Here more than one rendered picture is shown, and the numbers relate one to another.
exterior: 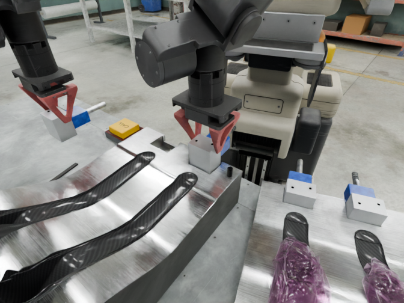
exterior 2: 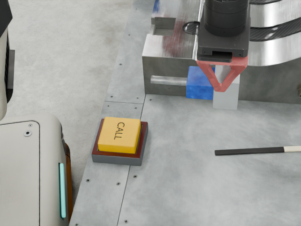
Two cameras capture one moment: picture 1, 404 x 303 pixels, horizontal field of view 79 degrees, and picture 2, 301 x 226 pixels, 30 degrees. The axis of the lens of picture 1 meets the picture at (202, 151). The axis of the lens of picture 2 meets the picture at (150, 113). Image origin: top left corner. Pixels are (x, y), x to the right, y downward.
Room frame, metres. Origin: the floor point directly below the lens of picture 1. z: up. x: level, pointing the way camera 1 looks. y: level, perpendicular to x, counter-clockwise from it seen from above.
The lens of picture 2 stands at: (0.80, 0.79, 1.51)
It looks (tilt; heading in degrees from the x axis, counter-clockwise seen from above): 46 degrees down; 245
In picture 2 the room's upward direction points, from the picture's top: 4 degrees counter-clockwise
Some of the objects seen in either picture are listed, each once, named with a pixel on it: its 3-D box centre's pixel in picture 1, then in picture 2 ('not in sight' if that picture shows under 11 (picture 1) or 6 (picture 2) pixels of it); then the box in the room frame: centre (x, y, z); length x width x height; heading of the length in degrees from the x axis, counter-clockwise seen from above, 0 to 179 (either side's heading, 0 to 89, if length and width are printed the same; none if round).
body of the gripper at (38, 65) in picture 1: (36, 61); (225, 12); (0.45, 0.30, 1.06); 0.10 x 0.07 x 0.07; 53
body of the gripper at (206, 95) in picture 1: (206, 88); not in sight; (0.37, -0.01, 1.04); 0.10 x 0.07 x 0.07; 53
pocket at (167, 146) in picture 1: (166, 149); (161, 34); (0.43, 0.08, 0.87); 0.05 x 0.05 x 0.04; 53
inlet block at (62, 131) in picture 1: (79, 115); (194, 82); (0.48, 0.27, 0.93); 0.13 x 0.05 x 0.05; 143
